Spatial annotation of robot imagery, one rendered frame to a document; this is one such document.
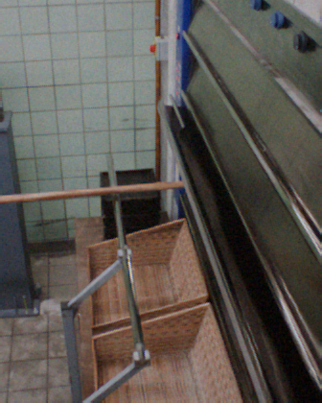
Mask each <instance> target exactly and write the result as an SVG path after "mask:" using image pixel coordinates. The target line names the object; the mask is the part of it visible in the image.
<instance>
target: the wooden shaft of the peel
mask: <svg viewBox="0 0 322 403"><path fill-rule="evenodd" d="M174 188H185V186H184V183H183V181H182V180H180V181H167V182H155V183H144V184H131V185H120V186H107V187H96V188H84V189H72V191H60V192H49V193H37V194H26V195H14V196H3V197H0V204H1V203H13V202H35V201H46V200H57V199H69V198H81V197H92V196H103V195H116V194H127V193H139V192H150V191H162V190H174Z"/></svg>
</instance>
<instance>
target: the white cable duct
mask: <svg viewBox="0 0 322 403"><path fill-rule="evenodd" d="M169 94H172V95H173V0H169V14H168V106H172V105H173V103H171V101H170V99H169ZM172 165H173V150H172V148H170V145H169V142H168V139H167V181H172ZM167 213H168V217H169V221H170V223H171V222H172V190H167Z"/></svg>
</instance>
